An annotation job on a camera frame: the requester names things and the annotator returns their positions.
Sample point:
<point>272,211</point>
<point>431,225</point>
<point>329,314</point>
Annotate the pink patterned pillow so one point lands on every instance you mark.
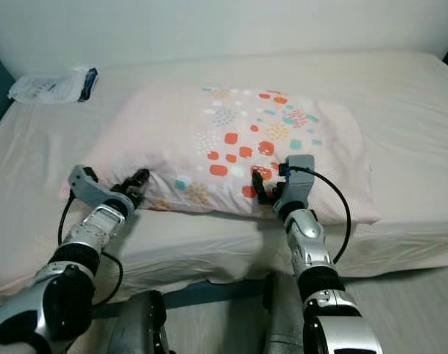
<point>165,140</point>

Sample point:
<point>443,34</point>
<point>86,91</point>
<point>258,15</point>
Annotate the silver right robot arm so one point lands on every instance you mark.
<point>305,236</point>

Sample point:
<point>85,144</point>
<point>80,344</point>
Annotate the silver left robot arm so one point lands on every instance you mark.
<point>99,228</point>

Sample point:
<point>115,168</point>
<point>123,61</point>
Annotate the grey right robot leg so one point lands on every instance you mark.
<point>283,317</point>

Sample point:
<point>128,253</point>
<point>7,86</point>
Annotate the grey robot leg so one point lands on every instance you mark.
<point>139,324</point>
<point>283,317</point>

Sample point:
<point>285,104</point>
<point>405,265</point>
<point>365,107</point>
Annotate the grey left robot leg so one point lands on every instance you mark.
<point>139,324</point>

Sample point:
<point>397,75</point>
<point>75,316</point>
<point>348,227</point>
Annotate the white wet wipes pack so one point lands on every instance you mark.
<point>47,87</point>

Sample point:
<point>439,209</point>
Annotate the beige bed mattress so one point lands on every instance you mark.
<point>401,96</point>

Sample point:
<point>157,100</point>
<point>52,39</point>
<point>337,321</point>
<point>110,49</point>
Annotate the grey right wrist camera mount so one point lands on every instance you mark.
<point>299,188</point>

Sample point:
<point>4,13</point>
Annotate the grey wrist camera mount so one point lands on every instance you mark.
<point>90,186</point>
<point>299,188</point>

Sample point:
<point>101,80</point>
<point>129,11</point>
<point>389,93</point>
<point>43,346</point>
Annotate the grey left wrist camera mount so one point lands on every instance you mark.
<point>90,186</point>

